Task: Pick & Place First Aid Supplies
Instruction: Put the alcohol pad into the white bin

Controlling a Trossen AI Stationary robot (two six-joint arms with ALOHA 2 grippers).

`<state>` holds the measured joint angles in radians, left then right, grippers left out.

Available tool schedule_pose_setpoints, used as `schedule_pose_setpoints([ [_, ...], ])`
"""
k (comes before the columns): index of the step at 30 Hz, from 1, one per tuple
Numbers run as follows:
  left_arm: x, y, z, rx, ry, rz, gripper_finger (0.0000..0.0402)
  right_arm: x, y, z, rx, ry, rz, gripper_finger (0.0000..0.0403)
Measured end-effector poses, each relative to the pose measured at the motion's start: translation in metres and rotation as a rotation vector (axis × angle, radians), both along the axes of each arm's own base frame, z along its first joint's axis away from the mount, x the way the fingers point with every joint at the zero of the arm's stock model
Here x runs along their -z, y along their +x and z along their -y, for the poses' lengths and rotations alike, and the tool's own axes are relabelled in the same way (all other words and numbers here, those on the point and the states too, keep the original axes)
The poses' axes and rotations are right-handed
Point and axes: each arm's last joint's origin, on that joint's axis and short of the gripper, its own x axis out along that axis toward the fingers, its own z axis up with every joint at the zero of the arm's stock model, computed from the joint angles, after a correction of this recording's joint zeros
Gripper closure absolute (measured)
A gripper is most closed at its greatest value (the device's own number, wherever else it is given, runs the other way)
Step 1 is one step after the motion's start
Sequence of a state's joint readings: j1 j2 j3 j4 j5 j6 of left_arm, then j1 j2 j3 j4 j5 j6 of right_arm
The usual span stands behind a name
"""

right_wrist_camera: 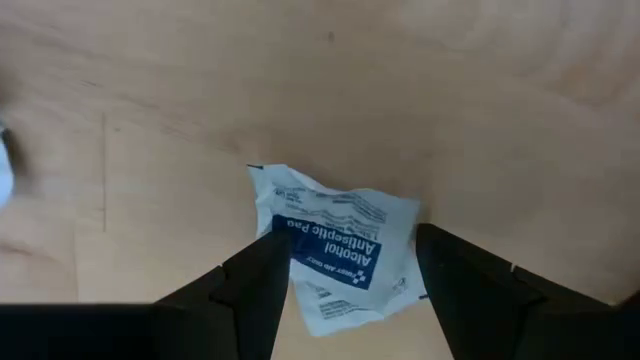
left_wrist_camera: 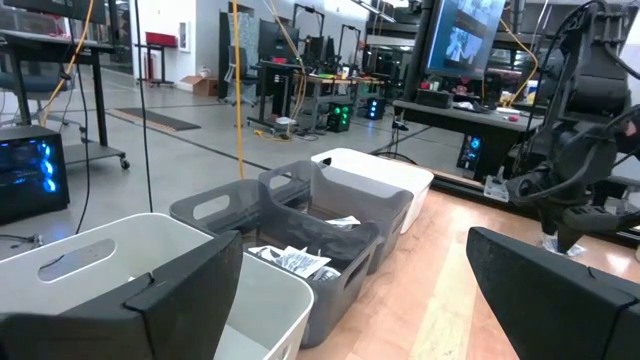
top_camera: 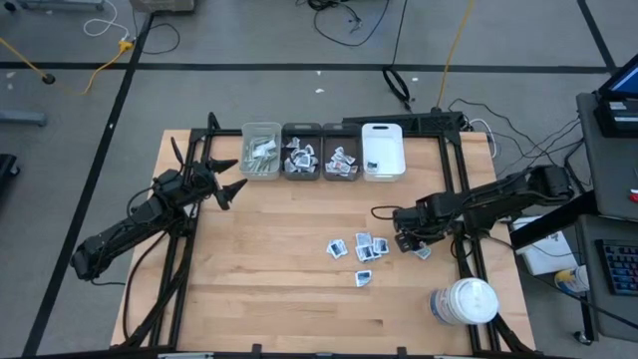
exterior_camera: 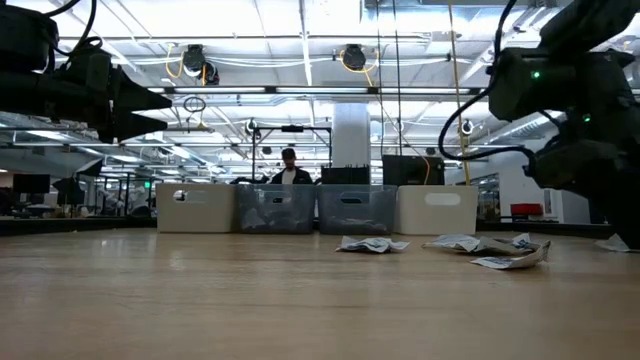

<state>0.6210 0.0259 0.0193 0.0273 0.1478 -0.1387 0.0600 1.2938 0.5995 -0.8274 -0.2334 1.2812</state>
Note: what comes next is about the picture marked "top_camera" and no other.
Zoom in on beige wheeled dolly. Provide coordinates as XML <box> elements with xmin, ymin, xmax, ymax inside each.
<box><xmin>128</xmin><ymin>0</ymin><xmax>196</xmax><ymax>14</ymax></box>

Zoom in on grey table foot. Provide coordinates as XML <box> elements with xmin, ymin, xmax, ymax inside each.
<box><xmin>0</xmin><ymin>109</ymin><xmax>49</xmax><ymax>129</ymax></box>

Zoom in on grey plastic bin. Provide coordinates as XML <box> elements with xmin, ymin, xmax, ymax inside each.
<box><xmin>321</xmin><ymin>122</ymin><xmax>364</xmax><ymax>182</ymax></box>
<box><xmin>279</xmin><ymin>122</ymin><xmax>323</xmax><ymax>181</ymax></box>

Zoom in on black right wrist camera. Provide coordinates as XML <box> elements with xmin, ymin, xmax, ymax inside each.
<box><xmin>392</xmin><ymin>207</ymin><xmax>423</xmax><ymax>231</ymax></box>

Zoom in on black floor cables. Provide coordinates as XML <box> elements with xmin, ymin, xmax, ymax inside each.
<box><xmin>446</xmin><ymin>97</ymin><xmax>587</xmax><ymax>193</ymax></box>

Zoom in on black chair base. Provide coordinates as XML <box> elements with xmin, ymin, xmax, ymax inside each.
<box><xmin>0</xmin><ymin>153</ymin><xmax>21</xmax><ymax>193</ymax></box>

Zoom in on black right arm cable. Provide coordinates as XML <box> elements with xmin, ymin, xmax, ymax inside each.
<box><xmin>370</xmin><ymin>203</ymin><xmax>401</xmax><ymax>221</ymax></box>

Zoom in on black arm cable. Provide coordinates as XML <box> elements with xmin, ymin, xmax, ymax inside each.
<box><xmin>370</xmin><ymin>203</ymin><xmax>401</xmax><ymax>221</ymax></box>
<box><xmin>169</xmin><ymin>137</ymin><xmax>186</xmax><ymax>169</ymax></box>

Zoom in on yellow hanging cable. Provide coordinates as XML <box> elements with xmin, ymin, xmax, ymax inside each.
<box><xmin>436</xmin><ymin>0</ymin><xmax>475</xmax><ymax>109</ymax></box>
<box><xmin>0</xmin><ymin>37</ymin><xmax>51</xmax><ymax>81</ymax></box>

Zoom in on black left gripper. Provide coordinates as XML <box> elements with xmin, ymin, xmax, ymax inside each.
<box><xmin>177</xmin><ymin>157</ymin><xmax>249</xmax><ymax>211</ymax></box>

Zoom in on black floor cable loop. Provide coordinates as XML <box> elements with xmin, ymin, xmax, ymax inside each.
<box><xmin>130</xmin><ymin>9</ymin><xmax>180</xmax><ymax>56</ymax></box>

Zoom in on white round plastic canister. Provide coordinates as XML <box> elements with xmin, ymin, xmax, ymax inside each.
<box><xmin>428</xmin><ymin>276</ymin><xmax>500</xmax><ymax>327</ymax></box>

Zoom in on yellow extension cable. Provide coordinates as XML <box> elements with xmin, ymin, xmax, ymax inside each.
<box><xmin>82</xmin><ymin>39</ymin><xmax>136</xmax><ymax>96</ymax></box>

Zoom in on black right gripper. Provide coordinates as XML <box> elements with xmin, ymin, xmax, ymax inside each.
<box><xmin>395</xmin><ymin>192</ymin><xmax>454</xmax><ymax>253</ymax></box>

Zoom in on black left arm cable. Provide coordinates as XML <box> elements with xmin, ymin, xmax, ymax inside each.
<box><xmin>169</xmin><ymin>137</ymin><xmax>186</xmax><ymax>169</ymax></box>

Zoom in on dark operator desk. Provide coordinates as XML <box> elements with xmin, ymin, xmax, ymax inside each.
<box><xmin>575</xmin><ymin>92</ymin><xmax>638</xmax><ymax>223</ymax></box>

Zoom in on white plastic bin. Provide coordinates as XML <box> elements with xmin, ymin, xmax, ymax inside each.
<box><xmin>361</xmin><ymin>122</ymin><xmax>407</xmax><ymax>183</ymax></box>
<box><xmin>240</xmin><ymin>122</ymin><xmax>283</xmax><ymax>181</ymax></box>

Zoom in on white yellow container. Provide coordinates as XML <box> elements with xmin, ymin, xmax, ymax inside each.
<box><xmin>554</xmin><ymin>265</ymin><xmax>590</xmax><ymax>295</ymax></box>

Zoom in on white floor cable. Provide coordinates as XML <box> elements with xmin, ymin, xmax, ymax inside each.
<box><xmin>82</xmin><ymin>0</ymin><xmax>132</xmax><ymax>42</ymax></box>

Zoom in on black floor cable tangle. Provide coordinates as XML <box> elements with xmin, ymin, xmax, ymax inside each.
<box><xmin>298</xmin><ymin>0</ymin><xmax>390</xmax><ymax>49</ymax></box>

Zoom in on plain white pad packet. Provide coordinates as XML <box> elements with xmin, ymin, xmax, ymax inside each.
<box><xmin>252</xmin><ymin>140</ymin><xmax>278</xmax><ymax>158</ymax></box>

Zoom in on black hanging cable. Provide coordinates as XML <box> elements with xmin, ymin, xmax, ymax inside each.
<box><xmin>381</xmin><ymin>0</ymin><xmax>413</xmax><ymax>112</ymax></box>

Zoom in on black keyboard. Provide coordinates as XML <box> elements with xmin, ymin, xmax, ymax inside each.
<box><xmin>595</xmin><ymin>237</ymin><xmax>638</xmax><ymax>296</ymax></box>

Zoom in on grey side desk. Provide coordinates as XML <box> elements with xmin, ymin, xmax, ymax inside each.
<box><xmin>572</xmin><ymin>213</ymin><xmax>638</xmax><ymax>345</ymax></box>

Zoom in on black base cable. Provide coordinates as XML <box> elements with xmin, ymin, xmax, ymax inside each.
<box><xmin>122</xmin><ymin>226</ymin><xmax>173</xmax><ymax>348</ymax></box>

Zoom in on grey cart base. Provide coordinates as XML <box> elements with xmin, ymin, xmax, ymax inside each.
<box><xmin>14</xmin><ymin>0</ymin><xmax>106</xmax><ymax>12</ymax></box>

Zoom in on black operator monitor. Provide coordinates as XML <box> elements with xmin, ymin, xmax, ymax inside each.
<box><xmin>595</xmin><ymin>59</ymin><xmax>638</xmax><ymax>140</ymax></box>

